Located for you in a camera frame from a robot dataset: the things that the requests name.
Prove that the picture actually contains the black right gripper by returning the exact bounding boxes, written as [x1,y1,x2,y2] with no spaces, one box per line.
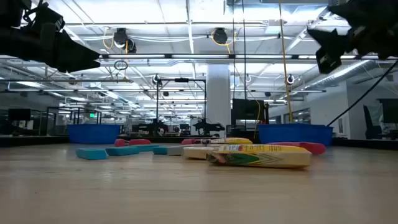
[307,0,385,75]

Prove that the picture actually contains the blue plastic bin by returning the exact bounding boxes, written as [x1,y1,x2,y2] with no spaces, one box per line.
[67,123,121,145]
[257,123,334,147]

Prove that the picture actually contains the yellow hanging cable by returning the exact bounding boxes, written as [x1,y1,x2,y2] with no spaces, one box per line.
[277,0,294,124]

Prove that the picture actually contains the dark office chair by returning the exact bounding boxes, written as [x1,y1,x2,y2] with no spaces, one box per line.
[363,105,384,140]

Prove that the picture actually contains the white building column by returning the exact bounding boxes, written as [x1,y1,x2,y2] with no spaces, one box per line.
[206,63,231,138]

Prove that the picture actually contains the black hanging cable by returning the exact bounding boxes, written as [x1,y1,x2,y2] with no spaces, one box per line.
[231,0,236,100]
[241,0,248,131]

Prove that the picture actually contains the cream packet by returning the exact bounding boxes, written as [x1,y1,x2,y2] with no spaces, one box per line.
[182,146,224,161]

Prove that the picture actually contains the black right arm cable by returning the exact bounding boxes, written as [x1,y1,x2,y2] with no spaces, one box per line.
[326,60,398,127]

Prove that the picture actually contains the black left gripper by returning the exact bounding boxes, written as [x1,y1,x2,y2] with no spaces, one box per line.
[0,2,101,73]

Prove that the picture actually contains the red handled pliers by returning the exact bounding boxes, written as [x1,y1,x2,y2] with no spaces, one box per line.
[114,138,152,147]
[181,138,212,146]
[266,141,326,156]

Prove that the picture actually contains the black monitor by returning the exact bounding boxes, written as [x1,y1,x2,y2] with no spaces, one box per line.
[377,98,398,124]
[7,108,32,122]

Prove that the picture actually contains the yellow battery packets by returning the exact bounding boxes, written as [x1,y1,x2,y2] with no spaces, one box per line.
[206,144,312,169]

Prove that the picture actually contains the silver ventilation duct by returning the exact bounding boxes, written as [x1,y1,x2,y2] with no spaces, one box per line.
[306,60,371,91]

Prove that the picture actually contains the black ceiling cable reel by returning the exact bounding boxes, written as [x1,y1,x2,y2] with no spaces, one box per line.
[113,27,137,54]
[212,27,229,45]

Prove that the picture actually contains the black frame workstation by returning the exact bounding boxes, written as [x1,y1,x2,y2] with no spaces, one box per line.
[155,77,208,138]

